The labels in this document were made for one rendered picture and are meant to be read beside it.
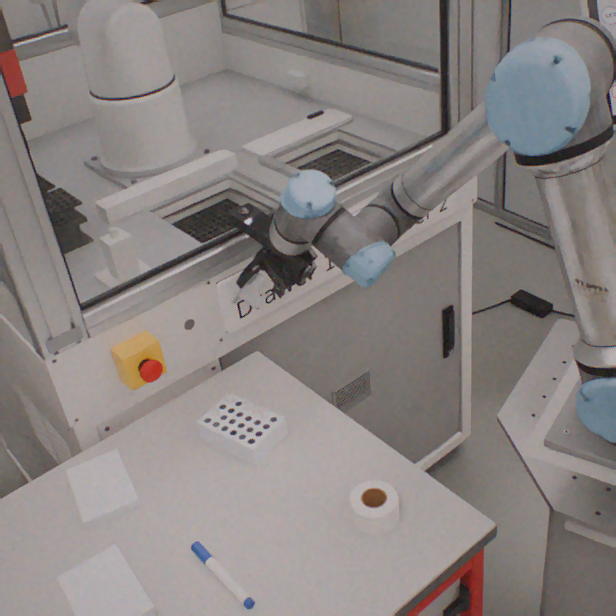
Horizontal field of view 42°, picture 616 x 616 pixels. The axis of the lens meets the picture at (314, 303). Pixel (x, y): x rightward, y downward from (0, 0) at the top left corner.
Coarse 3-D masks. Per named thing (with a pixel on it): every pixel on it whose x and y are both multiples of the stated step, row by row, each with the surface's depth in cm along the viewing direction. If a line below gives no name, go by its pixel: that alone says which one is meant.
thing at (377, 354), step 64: (448, 256) 187; (320, 320) 166; (384, 320) 180; (448, 320) 194; (0, 384) 187; (192, 384) 150; (320, 384) 175; (384, 384) 190; (448, 384) 209; (64, 448) 157; (448, 448) 220
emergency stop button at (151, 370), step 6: (150, 360) 132; (156, 360) 132; (144, 366) 131; (150, 366) 131; (156, 366) 132; (162, 366) 133; (144, 372) 131; (150, 372) 131; (156, 372) 132; (162, 372) 133; (144, 378) 131; (150, 378) 132; (156, 378) 133
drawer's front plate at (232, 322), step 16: (320, 256) 156; (240, 272) 145; (320, 272) 157; (336, 272) 160; (224, 288) 143; (304, 288) 156; (224, 304) 144; (240, 304) 147; (272, 304) 152; (224, 320) 147; (240, 320) 148
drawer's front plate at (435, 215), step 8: (448, 200) 173; (440, 208) 172; (448, 208) 174; (432, 216) 172; (440, 216) 174; (416, 224) 169; (424, 224) 171; (432, 224) 173; (408, 232) 169; (416, 232) 170; (400, 240) 168
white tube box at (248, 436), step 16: (224, 400) 136; (240, 400) 136; (208, 416) 133; (224, 416) 134; (240, 416) 134; (256, 416) 132; (272, 416) 132; (208, 432) 132; (224, 432) 130; (240, 432) 130; (256, 432) 129; (272, 432) 129; (224, 448) 131; (240, 448) 128; (256, 448) 127; (272, 448) 131; (256, 464) 128
